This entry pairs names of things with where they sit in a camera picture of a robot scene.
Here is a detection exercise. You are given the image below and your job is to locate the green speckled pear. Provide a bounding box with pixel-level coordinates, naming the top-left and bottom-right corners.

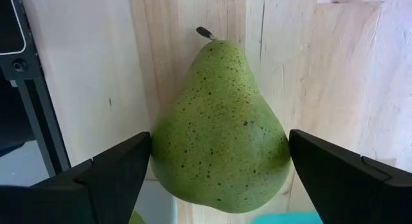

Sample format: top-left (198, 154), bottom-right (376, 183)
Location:
top-left (149, 26), bottom-right (292, 214)

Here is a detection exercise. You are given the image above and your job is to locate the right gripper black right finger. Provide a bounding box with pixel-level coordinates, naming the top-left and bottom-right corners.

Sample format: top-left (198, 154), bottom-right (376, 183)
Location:
top-left (288, 129), bottom-right (412, 224)

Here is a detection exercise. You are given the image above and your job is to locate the black device white outline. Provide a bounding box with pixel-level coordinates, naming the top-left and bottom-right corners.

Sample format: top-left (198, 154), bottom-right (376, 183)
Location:
top-left (0, 0), bottom-right (27, 57)

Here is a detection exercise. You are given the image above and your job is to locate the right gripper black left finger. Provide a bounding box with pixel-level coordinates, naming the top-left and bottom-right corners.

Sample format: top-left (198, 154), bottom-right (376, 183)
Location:
top-left (33, 131), bottom-right (152, 224)

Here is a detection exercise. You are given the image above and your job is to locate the teal plastic lid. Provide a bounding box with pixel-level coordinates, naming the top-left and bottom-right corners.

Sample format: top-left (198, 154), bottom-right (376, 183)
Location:
top-left (252, 212), bottom-right (324, 224)

